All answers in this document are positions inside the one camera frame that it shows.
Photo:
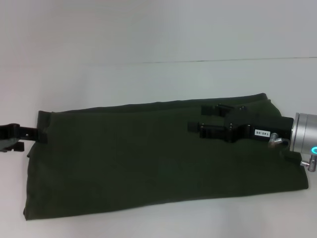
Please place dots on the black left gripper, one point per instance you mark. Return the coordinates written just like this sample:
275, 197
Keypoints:
8, 134

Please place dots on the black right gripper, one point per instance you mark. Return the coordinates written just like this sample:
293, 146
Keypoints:
247, 125

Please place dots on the dark green FREE t-shirt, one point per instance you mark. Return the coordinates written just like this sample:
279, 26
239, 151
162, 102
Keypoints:
148, 161

